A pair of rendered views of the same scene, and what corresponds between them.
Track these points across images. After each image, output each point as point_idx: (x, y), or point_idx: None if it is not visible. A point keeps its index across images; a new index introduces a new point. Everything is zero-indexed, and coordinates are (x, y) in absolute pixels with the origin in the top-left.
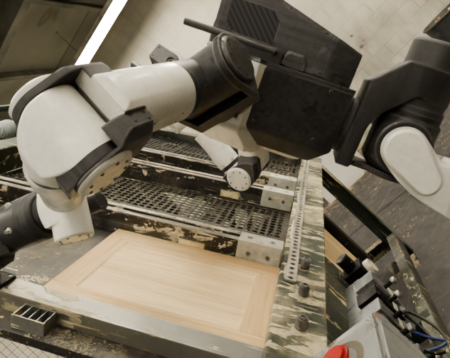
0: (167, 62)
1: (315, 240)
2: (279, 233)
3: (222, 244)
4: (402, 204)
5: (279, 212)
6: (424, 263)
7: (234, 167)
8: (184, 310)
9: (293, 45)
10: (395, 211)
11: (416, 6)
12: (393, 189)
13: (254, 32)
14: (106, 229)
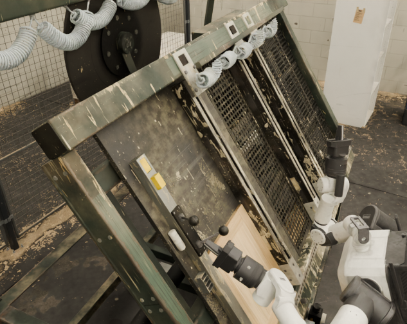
0: (366, 315)
1: (313, 275)
2: (299, 245)
3: (279, 257)
4: (357, 196)
5: (307, 219)
6: (331, 255)
7: (323, 233)
8: (251, 304)
9: None
10: (350, 194)
11: None
12: (364, 173)
13: (406, 284)
14: (235, 197)
